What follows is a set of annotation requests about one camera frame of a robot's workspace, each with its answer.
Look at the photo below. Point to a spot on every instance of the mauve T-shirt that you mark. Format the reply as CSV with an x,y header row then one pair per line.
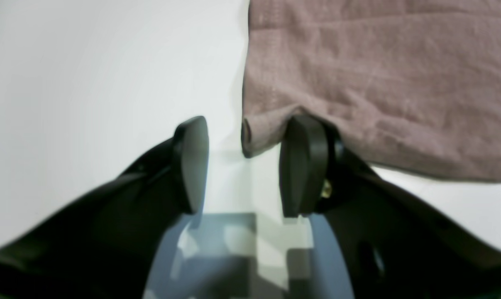
x,y
413,85

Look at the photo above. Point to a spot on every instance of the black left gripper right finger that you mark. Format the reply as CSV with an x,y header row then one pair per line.
x,y
392,244

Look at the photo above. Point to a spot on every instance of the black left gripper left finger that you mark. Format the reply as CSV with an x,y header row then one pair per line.
x,y
102,245

